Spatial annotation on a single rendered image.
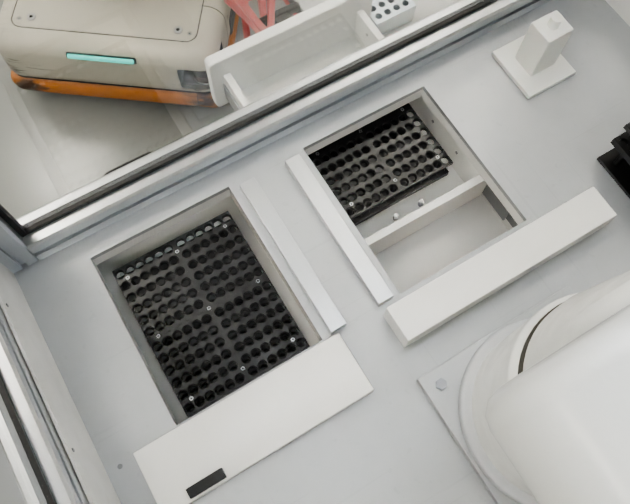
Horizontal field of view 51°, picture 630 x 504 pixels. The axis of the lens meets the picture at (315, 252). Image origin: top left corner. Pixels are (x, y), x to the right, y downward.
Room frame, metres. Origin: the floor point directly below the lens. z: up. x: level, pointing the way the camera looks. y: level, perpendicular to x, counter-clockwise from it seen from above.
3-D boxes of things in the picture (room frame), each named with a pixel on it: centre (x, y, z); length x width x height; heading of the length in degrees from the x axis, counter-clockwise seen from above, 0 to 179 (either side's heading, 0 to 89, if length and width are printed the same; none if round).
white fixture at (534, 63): (0.61, -0.30, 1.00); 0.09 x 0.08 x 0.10; 34
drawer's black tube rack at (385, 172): (0.51, -0.06, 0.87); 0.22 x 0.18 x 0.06; 34
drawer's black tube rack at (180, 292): (0.23, 0.14, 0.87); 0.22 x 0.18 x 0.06; 34
